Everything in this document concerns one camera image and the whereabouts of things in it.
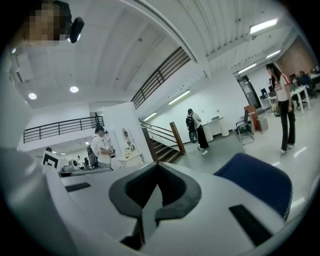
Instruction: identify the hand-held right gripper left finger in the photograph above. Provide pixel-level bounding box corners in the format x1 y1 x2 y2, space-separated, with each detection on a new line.
45 161 159 256

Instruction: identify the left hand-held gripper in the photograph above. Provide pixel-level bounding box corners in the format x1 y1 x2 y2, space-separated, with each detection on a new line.
40 149 84 174

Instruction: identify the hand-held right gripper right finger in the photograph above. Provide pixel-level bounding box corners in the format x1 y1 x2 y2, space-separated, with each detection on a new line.
139 161 286 256

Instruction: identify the black mezzanine railing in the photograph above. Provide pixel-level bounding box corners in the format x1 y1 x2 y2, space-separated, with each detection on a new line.
23 115 105 144

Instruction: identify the blue fabric chair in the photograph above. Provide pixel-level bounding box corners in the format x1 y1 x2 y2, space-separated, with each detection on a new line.
213 152 294 221

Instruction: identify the white counter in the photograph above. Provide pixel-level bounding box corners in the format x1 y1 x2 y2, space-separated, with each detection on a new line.
201 115 230 143

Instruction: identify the black stair handrail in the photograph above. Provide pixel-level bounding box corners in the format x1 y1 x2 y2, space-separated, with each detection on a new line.
138 118 181 154

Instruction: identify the reddish brown cabinet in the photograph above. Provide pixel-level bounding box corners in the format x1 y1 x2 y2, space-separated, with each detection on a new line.
243 104 260 132

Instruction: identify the white office desk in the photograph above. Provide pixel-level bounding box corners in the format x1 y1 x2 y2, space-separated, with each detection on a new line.
259 84 312 116

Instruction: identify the black slatted railing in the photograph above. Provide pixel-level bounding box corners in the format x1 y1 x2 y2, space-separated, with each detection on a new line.
130 45 192 110

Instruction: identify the person's head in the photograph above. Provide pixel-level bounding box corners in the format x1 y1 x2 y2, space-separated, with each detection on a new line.
23 0 73 48

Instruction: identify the brown wooden stair post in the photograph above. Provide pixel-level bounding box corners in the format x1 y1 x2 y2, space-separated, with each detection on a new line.
169 121 187 154

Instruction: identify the black metal frame chair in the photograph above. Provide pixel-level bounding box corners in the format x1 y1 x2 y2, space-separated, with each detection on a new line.
235 109 256 146

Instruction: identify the black head-worn camera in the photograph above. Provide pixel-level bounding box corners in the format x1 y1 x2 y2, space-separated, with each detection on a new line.
66 16 86 44

